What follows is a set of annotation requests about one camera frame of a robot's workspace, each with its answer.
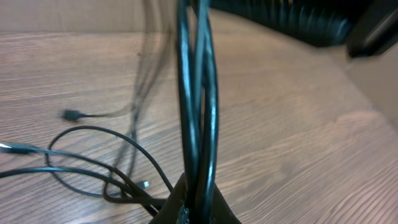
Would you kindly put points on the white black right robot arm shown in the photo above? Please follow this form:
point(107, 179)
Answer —
point(366, 27)

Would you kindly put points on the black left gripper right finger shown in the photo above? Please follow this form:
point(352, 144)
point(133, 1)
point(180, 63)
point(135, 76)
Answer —
point(220, 212)

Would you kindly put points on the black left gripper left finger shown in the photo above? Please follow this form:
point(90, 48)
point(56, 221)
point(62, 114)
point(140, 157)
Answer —
point(174, 210)

